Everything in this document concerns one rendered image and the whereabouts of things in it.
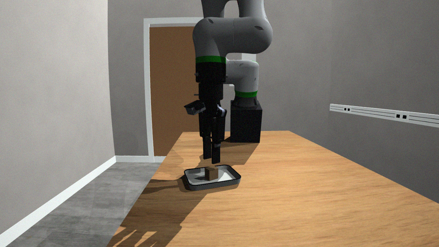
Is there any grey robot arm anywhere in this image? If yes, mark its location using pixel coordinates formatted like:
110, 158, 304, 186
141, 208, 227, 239
192, 0, 273, 109

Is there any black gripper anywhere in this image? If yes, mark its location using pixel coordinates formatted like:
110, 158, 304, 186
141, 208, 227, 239
198, 83, 227, 164

